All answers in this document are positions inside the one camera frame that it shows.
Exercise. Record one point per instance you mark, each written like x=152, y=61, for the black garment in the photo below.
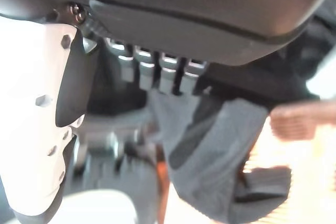
x=210, y=155

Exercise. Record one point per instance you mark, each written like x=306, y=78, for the wicker laundry basket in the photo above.
x=302, y=150

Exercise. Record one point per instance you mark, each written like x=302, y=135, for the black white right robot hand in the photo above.
x=183, y=11

